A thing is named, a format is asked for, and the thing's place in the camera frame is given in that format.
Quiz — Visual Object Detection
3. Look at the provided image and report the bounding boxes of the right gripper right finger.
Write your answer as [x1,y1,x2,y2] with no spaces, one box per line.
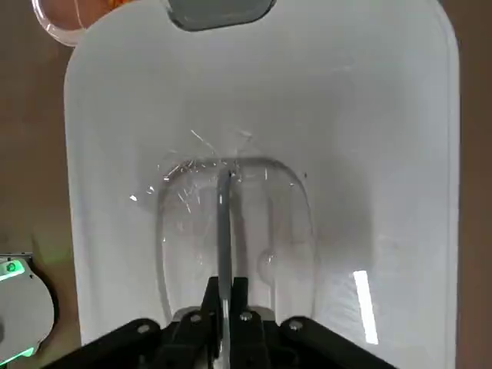
[230,277,397,369]

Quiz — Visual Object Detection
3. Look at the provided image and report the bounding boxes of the white plastic storage box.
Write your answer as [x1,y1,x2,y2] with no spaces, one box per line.
[32,0,130,48]

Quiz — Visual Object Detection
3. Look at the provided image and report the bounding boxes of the white box lid grey clips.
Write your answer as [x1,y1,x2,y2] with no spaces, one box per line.
[63,0,461,369]

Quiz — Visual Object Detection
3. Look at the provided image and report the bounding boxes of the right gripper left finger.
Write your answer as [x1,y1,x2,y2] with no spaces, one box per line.
[45,276,226,369]

